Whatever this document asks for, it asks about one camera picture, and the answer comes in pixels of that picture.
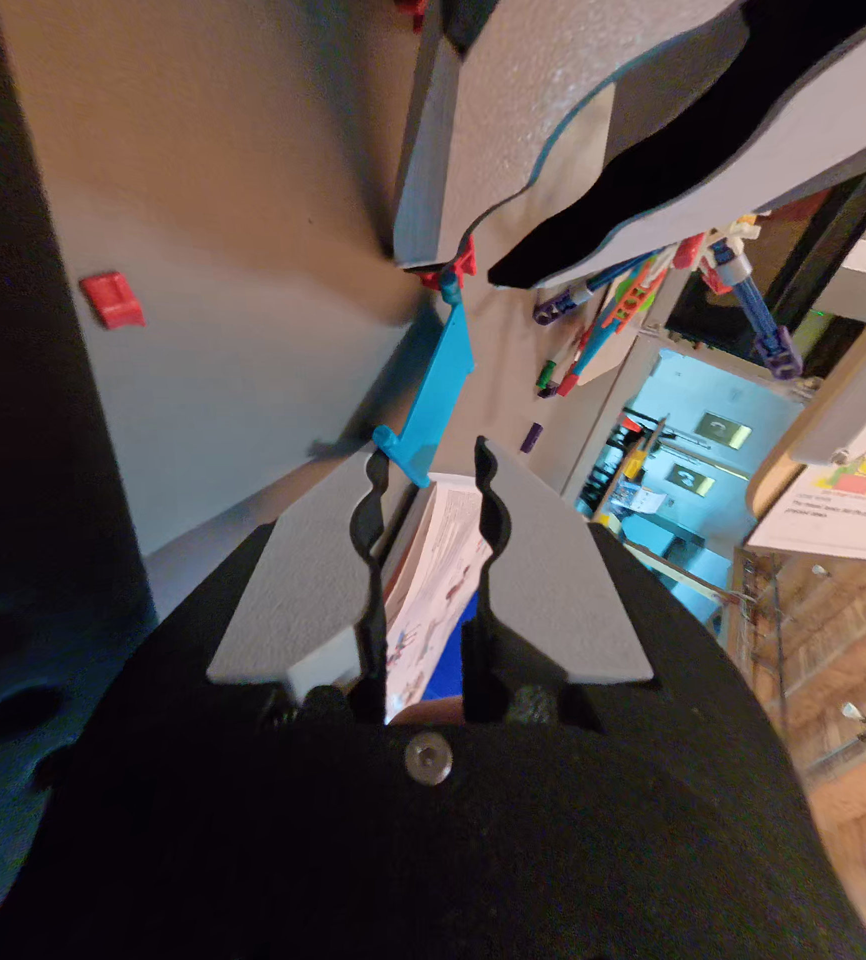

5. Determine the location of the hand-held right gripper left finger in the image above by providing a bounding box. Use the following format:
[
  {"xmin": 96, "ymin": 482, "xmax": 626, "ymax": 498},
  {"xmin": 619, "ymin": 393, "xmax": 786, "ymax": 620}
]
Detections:
[{"xmin": 207, "ymin": 442, "xmax": 391, "ymax": 724}]

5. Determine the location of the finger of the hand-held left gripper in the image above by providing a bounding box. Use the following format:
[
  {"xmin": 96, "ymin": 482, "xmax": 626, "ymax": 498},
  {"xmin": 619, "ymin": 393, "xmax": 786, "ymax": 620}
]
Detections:
[
  {"xmin": 392, "ymin": 0, "xmax": 750, "ymax": 272},
  {"xmin": 488, "ymin": 0, "xmax": 866, "ymax": 291}
]

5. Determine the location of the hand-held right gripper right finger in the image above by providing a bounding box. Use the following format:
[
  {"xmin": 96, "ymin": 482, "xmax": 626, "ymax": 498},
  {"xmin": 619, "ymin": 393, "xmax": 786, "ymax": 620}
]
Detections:
[{"xmin": 462, "ymin": 434, "xmax": 657, "ymax": 724}]

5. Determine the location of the blue rod cross assembly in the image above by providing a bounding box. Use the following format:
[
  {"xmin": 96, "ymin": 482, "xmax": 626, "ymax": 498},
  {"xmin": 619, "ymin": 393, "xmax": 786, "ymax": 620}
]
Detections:
[{"xmin": 534, "ymin": 224, "xmax": 804, "ymax": 383}]

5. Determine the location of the colourful toy construction model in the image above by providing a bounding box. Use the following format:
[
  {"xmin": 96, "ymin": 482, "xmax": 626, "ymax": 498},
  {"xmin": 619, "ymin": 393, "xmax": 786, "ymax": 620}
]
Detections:
[{"xmin": 534, "ymin": 213, "xmax": 766, "ymax": 398}]

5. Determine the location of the blue panel piece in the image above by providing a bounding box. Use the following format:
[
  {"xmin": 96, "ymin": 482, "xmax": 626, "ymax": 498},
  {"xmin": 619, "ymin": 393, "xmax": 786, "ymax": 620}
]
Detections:
[{"xmin": 372, "ymin": 273, "xmax": 477, "ymax": 490}]

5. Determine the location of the bright blue object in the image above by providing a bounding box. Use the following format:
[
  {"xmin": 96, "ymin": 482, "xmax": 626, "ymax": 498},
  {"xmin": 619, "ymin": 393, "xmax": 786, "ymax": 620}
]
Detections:
[{"xmin": 424, "ymin": 606, "xmax": 481, "ymax": 703}]

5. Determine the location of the instruction booklet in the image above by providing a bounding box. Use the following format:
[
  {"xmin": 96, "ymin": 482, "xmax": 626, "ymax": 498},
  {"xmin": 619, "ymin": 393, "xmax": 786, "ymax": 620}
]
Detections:
[{"xmin": 385, "ymin": 472, "xmax": 495, "ymax": 724}]

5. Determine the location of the white instruction sign board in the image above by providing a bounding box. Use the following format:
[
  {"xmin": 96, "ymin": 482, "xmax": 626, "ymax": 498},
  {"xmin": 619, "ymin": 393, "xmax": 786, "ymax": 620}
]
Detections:
[{"xmin": 747, "ymin": 295, "xmax": 866, "ymax": 564}]

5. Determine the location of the black perforated panel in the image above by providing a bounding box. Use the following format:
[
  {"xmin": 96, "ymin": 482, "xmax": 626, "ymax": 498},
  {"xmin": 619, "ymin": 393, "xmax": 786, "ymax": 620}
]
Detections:
[{"xmin": 0, "ymin": 0, "xmax": 159, "ymax": 960}]

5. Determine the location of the small red clip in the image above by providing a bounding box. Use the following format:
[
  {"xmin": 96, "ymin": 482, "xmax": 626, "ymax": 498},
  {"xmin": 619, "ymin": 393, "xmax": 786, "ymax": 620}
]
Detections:
[{"xmin": 78, "ymin": 271, "xmax": 148, "ymax": 331}]

